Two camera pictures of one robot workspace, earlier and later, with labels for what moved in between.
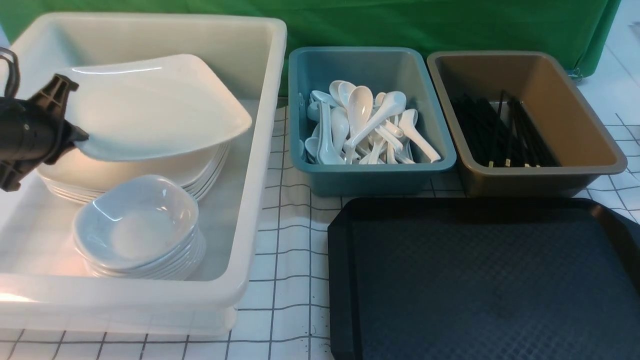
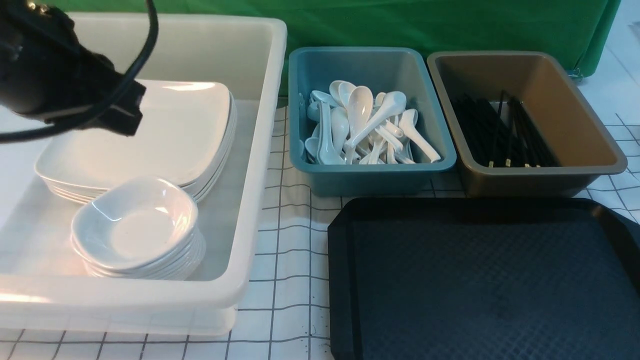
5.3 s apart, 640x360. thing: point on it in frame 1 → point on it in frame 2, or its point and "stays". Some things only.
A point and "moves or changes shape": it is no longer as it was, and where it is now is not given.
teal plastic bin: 380,70 stays
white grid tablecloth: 284,313 stays
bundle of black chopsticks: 503,132 stays
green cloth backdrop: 579,29 stays
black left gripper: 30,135 → 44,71
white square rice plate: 138,107 moves or changes shape
